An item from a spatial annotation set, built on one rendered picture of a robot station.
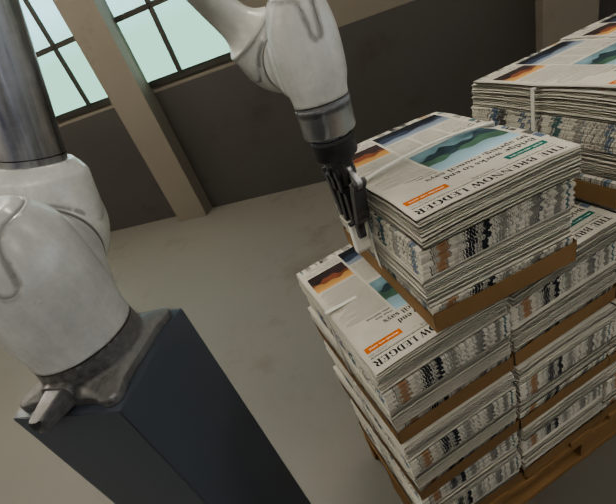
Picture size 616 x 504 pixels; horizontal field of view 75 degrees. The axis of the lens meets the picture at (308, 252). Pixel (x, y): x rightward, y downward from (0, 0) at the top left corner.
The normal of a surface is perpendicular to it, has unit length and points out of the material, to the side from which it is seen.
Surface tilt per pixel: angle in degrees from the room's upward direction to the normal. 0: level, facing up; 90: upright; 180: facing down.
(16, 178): 47
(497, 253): 90
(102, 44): 90
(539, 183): 90
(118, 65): 90
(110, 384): 14
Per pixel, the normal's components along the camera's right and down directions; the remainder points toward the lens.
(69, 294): 0.80, 0.04
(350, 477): -0.31, -0.80
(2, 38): 0.77, 0.26
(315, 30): 0.36, 0.28
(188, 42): -0.15, 0.58
